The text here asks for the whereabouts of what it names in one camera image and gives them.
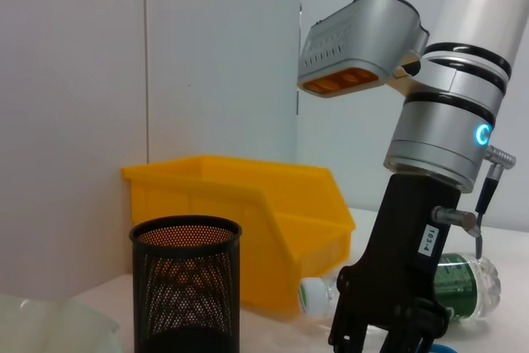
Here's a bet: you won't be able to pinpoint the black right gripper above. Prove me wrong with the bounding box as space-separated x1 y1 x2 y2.
327 173 462 353

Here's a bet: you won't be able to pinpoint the clear green-label water bottle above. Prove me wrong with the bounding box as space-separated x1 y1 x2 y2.
297 252 503 323

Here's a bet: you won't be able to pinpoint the blue scissors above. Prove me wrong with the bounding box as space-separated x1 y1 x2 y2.
415 340 456 353

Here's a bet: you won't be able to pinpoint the black mesh pen holder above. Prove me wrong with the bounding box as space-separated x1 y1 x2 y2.
129 215 244 353

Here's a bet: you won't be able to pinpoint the green glass fruit plate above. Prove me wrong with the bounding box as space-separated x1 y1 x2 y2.
0 293 122 353

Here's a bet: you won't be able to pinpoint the yellow plastic bin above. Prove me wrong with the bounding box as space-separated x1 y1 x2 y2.
121 154 357 317

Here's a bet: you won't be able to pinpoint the grey right arm cable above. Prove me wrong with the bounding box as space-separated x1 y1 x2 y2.
431 144 518 264

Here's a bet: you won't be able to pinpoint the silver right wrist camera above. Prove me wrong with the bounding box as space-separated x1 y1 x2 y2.
296 0 431 100

